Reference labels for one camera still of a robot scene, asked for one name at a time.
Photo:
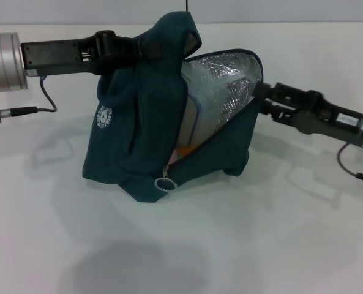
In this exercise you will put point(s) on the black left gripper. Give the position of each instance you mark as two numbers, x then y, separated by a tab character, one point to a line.
62	56

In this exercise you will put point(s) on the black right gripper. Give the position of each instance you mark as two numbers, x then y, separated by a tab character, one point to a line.
328	119

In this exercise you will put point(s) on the dark teal insulated lunch bag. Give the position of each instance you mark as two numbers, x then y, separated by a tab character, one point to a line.
138	122

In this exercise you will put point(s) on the yellow toy banana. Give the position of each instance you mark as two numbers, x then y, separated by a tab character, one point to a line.
189	151

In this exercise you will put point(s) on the pink toy peach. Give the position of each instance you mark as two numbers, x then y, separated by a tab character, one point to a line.
175	156

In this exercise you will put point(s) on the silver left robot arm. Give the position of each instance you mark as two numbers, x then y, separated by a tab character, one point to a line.
3	61

